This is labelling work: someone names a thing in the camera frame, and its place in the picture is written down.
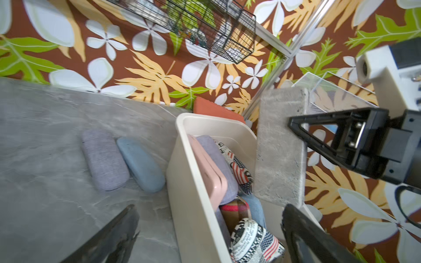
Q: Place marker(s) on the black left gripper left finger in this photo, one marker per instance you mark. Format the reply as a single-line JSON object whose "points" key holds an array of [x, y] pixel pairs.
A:
{"points": [[113, 243]]}

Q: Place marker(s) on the cream plastic storage box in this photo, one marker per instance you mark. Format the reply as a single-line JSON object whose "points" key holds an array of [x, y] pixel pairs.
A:
{"points": [[199, 236]]}

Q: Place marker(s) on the pale blue glasses case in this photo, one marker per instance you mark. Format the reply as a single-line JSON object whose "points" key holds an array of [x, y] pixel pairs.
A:
{"points": [[257, 212]]}

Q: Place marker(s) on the light blue fabric glasses case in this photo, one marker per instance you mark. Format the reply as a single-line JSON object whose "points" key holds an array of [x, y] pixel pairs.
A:
{"points": [[141, 164]]}

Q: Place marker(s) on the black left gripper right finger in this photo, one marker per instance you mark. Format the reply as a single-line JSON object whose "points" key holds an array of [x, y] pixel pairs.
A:
{"points": [[307, 243]]}

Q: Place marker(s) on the purple fabric glasses case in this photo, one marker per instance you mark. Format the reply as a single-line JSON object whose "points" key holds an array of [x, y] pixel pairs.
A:
{"points": [[106, 164]]}

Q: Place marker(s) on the flag newspaper glasses case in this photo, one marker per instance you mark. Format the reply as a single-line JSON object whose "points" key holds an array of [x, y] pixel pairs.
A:
{"points": [[252, 243]]}

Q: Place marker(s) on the pink glasses case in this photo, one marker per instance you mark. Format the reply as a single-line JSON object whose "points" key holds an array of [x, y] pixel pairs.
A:
{"points": [[215, 181]]}

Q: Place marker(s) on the lavender fabric glasses case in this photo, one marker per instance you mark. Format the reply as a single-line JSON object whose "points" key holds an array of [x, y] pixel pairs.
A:
{"points": [[223, 227]]}

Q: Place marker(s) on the lilac fabric glasses case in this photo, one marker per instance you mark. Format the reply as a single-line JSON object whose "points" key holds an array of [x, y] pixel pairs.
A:
{"points": [[213, 151]]}

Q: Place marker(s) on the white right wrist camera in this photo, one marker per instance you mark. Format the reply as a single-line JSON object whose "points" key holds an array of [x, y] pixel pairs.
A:
{"points": [[395, 72]]}

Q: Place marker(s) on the grey stone block case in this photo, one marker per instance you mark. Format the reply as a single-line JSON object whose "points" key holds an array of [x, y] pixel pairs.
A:
{"points": [[281, 158]]}

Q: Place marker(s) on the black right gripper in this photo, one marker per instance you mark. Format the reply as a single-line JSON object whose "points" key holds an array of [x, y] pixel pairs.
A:
{"points": [[360, 141]]}

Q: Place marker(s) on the black wire basket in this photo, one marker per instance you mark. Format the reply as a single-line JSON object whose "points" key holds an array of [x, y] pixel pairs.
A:
{"points": [[222, 27]]}

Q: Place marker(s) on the plaid glasses case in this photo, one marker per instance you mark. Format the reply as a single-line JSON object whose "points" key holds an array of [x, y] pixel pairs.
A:
{"points": [[234, 211]]}

